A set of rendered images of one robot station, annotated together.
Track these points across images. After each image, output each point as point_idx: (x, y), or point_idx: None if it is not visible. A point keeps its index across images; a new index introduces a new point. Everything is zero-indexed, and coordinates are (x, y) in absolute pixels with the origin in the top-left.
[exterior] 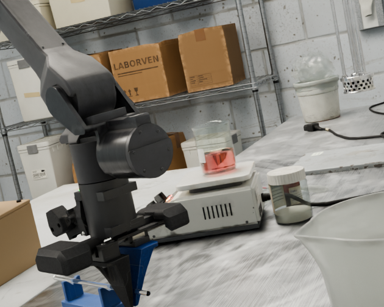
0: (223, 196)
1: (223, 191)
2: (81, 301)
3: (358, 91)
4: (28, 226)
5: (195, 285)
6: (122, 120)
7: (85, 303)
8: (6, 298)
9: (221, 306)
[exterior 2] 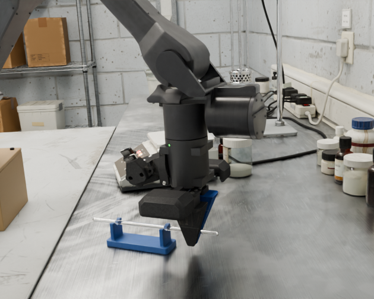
0: None
1: None
2: (129, 239)
3: (243, 82)
4: (21, 172)
5: (218, 226)
6: (237, 88)
7: (136, 242)
8: (30, 238)
9: (263, 242)
